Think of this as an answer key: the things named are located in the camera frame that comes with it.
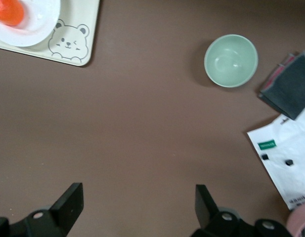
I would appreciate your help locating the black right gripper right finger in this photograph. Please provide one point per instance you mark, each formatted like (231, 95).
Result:
(206, 214)

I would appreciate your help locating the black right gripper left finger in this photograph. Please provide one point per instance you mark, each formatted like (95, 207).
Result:
(65, 212)

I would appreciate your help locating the white round plate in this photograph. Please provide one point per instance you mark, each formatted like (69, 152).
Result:
(41, 22)

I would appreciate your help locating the orange fruit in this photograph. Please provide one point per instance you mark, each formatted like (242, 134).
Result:
(7, 11)

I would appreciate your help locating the small black cube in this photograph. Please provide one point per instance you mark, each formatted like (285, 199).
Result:
(288, 162)
(265, 156)

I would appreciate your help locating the white plastic bag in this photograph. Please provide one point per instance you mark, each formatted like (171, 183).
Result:
(285, 177)

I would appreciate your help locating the pink bowl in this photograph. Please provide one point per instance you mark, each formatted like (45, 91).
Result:
(299, 219)

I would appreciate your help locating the dark grey cloth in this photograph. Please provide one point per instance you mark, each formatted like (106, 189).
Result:
(290, 89)

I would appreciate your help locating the pale green bowl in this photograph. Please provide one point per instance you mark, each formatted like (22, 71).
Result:
(230, 60)

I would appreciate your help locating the pink cloth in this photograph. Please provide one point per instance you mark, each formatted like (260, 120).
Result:
(275, 74)

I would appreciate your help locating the cream bear print tray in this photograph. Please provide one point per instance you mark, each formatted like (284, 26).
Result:
(78, 14)

